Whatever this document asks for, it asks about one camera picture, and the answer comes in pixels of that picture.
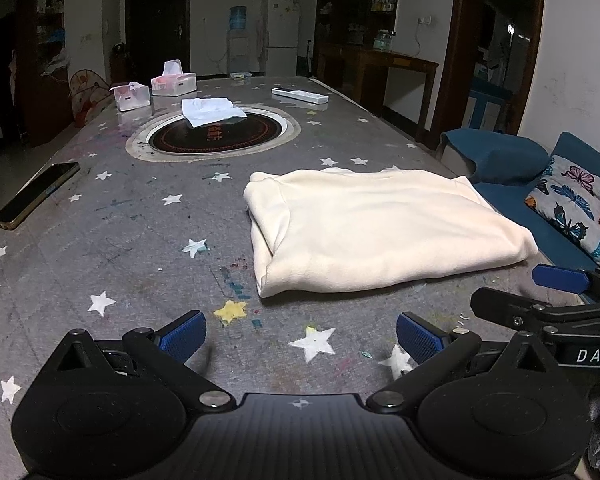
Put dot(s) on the dark wooden door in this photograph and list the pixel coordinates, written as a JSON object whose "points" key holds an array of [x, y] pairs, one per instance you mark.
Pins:
{"points": [[150, 25]]}

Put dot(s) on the white remote control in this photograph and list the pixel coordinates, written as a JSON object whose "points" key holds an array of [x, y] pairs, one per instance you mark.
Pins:
{"points": [[300, 95]]}

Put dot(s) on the butterfly print cushion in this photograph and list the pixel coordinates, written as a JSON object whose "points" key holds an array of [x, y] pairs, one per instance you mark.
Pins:
{"points": [[580, 200]]}

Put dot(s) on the glass jar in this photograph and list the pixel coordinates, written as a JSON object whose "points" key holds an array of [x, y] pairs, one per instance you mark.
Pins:
{"points": [[384, 42]]}

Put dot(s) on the round black induction cooktop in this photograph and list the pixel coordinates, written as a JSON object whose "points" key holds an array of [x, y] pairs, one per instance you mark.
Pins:
{"points": [[240, 135]]}

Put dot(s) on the dark smartphone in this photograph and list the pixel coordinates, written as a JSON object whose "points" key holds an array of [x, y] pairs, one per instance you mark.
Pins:
{"points": [[35, 195]]}

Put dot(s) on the white crumpled cloth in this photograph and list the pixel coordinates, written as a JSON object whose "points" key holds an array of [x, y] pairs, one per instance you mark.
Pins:
{"points": [[207, 110]]}

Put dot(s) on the wooden shelf cabinet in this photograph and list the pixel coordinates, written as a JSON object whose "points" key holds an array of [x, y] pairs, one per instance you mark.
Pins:
{"points": [[330, 5], [27, 60]]}

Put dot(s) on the blue sofa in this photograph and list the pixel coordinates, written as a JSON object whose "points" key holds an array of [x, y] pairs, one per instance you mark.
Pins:
{"points": [[495, 160]]}

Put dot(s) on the cream fleece sweater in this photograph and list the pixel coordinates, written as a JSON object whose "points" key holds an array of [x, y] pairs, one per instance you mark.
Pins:
{"points": [[380, 230]]}

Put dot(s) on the white water dispenser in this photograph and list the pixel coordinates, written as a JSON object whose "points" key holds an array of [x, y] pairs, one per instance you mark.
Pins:
{"points": [[237, 52]]}

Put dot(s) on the wooden side table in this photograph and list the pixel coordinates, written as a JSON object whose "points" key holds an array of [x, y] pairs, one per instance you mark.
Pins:
{"points": [[405, 62]]}

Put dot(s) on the pink tissue box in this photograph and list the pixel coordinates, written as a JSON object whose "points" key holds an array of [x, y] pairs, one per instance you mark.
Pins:
{"points": [[175, 84]]}

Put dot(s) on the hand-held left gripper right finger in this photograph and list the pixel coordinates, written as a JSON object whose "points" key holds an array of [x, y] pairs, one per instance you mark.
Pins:
{"points": [[420, 335]]}

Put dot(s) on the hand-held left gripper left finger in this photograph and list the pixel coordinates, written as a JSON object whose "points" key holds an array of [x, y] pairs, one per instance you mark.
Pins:
{"points": [[185, 335]]}

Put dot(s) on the blue cabinet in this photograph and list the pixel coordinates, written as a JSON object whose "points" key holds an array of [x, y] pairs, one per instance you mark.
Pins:
{"points": [[485, 105]]}

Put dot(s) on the wall socket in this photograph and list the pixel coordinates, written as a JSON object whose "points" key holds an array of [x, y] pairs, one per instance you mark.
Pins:
{"points": [[425, 20]]}

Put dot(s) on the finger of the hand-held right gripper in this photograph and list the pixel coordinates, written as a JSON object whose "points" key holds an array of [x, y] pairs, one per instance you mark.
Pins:
{"points": [[510, 310], [560, 279]]}

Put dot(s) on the white refrigerator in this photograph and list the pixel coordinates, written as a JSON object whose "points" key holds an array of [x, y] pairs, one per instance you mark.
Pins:
{"points": [[282, 35]]}

